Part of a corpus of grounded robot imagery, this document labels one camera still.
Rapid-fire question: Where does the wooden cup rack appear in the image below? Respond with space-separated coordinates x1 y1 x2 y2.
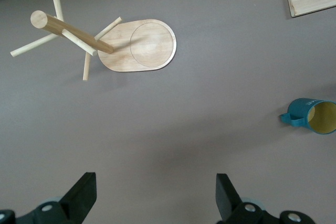
9 0 177 82

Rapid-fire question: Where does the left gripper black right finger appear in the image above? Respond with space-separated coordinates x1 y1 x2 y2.
215 173 316 224

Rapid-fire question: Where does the brown table cover sheet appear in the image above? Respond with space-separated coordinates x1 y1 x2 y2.
0 0 336 224

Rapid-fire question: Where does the teal cup yellow inside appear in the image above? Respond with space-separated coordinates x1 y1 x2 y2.
278 98 336 136

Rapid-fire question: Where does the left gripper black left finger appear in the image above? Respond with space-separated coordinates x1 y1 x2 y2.
0 172 98 224

